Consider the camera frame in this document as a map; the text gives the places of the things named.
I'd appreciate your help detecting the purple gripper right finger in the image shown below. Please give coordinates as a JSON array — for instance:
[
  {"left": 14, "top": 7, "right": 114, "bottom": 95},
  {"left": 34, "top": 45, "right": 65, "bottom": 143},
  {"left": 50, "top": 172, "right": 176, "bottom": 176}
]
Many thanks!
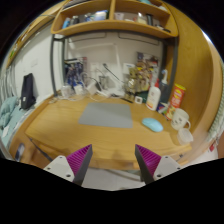
[{"left": 135, "top": 145, "right": 181, "bottom": 184}]

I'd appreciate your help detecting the wooden wall shelf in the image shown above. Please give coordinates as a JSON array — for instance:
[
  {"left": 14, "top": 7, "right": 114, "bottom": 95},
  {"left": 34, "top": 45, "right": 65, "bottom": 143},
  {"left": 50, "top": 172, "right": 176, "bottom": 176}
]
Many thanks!
[{"left": 51, "top": 0, "right": 178, "bottom": 39}]

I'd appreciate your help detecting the light blue computer mouse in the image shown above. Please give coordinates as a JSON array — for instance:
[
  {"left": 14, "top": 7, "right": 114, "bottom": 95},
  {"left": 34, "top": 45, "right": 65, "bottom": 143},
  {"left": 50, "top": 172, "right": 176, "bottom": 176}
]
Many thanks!
[{"left": 142, "top": 118, "right": 163, "bottom": 132}]

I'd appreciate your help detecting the teal bedding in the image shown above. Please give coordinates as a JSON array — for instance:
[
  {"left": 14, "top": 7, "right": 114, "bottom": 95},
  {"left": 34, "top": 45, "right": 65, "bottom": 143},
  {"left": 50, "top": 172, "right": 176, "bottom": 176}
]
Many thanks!
[{"left": 0, "top": 96, "right": 24, "bottom": 146}]

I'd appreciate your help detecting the small white cube clock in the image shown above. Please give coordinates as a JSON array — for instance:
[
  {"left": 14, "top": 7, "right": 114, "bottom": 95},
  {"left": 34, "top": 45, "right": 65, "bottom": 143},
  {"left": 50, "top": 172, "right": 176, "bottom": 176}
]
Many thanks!
[{"left": 135, "top": 96, "right": 143, "bottom": 104}]

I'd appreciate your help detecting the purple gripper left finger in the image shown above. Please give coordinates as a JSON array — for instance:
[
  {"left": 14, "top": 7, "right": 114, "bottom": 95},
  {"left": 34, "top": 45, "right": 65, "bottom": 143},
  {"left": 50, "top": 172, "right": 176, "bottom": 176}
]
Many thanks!
[{"left": 44, "top": 145, "right": 93, "bottom": 186}]

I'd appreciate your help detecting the clear plastic container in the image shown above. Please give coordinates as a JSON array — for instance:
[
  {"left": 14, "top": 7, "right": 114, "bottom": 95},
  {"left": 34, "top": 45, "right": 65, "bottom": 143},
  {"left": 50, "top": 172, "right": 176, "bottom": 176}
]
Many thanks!
[{"left": 177, "top": 128, "right": 193, "bottom": 145}]

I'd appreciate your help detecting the white charger with cables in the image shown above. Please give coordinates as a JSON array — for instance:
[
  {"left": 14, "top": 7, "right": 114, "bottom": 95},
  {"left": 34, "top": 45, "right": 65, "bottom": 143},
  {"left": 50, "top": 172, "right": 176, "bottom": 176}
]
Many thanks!
[{"left": 59, "top": 71, "right": 111, "bottom": 101}]

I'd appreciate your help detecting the red snack canister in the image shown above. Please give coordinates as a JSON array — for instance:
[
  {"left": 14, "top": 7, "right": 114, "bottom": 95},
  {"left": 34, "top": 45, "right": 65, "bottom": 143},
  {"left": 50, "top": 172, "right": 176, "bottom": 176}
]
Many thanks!
[{"left": 170, "top": 84, "right": 186, "bottom": 108}]

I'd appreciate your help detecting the white lotion bottle red cap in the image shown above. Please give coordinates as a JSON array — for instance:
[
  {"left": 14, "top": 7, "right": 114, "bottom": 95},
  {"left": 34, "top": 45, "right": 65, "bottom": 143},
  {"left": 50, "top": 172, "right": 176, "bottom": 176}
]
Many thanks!
[{"left": 146, "top": 81, "right": 161, "bottom": 111}]

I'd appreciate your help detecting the dark spray bottle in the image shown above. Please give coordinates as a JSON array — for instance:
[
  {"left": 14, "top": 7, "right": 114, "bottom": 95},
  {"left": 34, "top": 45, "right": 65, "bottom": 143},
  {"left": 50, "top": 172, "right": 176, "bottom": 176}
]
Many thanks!
[{"left": 159, "top": 69, "right": 169, "bottom": 103}]

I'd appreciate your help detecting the wooden desk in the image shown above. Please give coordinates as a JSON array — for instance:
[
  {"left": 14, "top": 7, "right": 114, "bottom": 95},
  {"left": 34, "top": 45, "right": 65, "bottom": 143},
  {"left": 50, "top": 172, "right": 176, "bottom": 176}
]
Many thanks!
[{"left": 9, "top": 97, "right": 191, "bottom": 170}]

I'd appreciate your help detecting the white mug with print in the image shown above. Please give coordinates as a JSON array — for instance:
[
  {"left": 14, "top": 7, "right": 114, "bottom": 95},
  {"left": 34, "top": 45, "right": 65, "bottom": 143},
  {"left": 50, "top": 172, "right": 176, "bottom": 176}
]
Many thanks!
[{"left": 171, "top": 108, "right": 191, "bottom": 130}]

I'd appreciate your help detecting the grey mouse pad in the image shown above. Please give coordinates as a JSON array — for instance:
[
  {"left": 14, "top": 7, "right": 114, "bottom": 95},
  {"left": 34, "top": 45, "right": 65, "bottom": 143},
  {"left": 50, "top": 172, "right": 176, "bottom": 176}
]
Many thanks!
[{"left": 79, "top": 103, "right": 133, "bottom": 128}]

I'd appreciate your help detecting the black backpack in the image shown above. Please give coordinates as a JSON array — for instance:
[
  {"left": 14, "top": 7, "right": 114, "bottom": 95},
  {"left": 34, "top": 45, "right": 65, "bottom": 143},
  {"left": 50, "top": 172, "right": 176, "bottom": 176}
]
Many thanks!
[{"left": 21, "top": 73, "right": 36, "bottom": 110}]

